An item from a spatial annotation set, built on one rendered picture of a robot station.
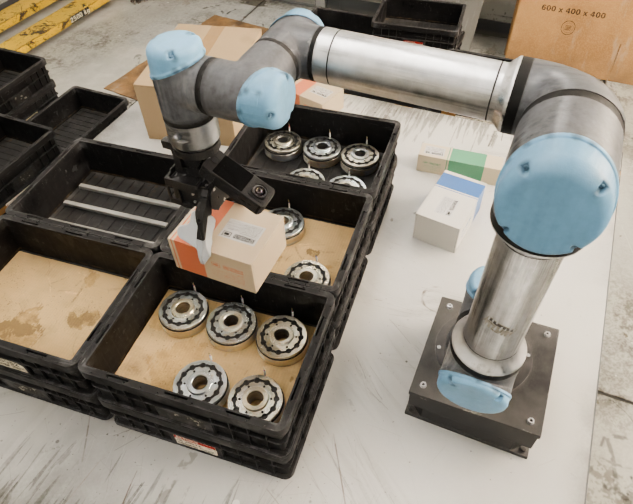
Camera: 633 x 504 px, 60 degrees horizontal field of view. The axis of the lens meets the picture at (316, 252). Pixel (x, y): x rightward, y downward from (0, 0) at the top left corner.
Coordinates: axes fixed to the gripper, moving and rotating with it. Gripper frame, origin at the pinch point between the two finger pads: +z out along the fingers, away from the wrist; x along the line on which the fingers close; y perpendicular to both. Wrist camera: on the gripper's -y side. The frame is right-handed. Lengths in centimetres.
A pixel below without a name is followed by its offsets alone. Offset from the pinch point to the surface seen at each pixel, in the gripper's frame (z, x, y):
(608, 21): 81, -290, -68
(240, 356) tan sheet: 26.6, 7.4, -2.3
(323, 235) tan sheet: 26.8, -29.7, -4.7
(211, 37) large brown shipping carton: 19, -94, 63
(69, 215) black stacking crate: 26, -12, 58
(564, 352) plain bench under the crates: 40, -28, -64
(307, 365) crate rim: 16.7, 9.4, -18.4
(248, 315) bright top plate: 23.8, -0.4, -0.4
